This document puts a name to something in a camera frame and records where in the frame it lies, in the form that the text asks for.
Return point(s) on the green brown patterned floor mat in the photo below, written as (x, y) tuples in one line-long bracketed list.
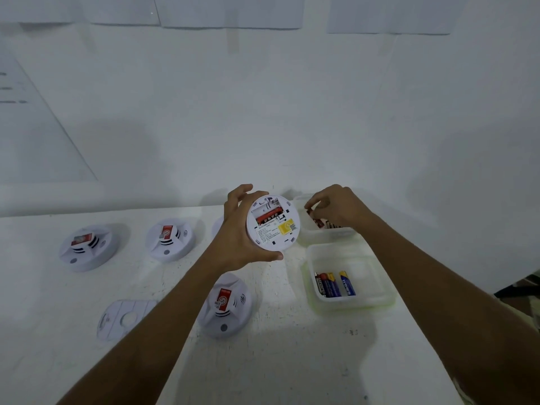
[(533, 309)]

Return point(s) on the black bar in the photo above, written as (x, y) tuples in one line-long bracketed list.
[(516, 291)]

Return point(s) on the person's right hand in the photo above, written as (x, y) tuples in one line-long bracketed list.
[(341, 206)]

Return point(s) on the person's right forearm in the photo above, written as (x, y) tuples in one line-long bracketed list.
[(443, 299)]

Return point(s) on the person's left forearm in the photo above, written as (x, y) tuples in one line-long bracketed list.
[(160, 329)]

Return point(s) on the white detector mounting plate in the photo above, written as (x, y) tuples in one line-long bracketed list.
[(122, 320)]

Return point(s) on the white smoke detector red label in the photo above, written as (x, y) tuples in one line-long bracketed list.
[(86, 248), (230, 309), (217, 226), (170, 240), (270, 237)]

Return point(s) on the person's left hand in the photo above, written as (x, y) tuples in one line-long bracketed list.
[(232, 244)]

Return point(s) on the clear plastic container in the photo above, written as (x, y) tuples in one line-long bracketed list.
[(371, 269), (308, 237)]

